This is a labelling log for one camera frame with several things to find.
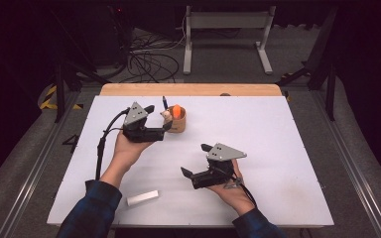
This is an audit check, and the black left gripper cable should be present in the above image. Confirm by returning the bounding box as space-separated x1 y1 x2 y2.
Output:
94 107 130 182

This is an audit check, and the tangle of black floor cables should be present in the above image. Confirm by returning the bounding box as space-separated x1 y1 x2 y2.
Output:
125 26 187 83

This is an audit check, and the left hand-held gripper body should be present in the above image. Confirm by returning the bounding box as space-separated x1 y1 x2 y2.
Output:
122 101 167 144

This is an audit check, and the black slanted stand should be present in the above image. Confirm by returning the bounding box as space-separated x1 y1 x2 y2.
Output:
276 6 340 122

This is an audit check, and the person's left hand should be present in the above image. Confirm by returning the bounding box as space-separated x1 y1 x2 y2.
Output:
112 132 155 173

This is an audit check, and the aluminium rail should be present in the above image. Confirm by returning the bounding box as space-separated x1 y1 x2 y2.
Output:
311 88 381 238
0 92 80 238

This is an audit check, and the wooden pen holder cup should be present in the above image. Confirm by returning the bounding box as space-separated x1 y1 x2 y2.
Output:
160 105 188 134

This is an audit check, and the black tripod stand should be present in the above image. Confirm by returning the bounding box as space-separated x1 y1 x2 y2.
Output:
51 9 108 123

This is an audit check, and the person's right hand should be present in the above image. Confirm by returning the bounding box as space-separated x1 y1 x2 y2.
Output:
207 159 257 216

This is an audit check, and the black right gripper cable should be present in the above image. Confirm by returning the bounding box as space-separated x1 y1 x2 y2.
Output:
237 182 258 207

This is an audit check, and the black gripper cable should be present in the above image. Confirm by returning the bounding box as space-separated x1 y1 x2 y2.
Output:
94 107 130 182
237 182 258 207

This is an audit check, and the grey metal table frame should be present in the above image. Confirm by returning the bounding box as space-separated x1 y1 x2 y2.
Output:
182 5 277 75

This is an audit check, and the yellow black hazard tape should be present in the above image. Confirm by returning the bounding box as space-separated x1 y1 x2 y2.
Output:
39 84 84 111

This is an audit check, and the wooden table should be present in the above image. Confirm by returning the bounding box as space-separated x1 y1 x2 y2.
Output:
98 82 283 97

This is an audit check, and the white board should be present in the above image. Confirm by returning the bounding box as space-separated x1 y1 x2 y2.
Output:
46 95 335 227

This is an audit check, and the grey metal clip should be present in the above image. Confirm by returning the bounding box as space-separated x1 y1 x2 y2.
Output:
222 178 245 190

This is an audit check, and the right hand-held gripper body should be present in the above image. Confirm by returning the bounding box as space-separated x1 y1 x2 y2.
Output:
190 142 248 190

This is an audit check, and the black computer tower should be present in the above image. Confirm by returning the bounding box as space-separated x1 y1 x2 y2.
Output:
88 3 133 67

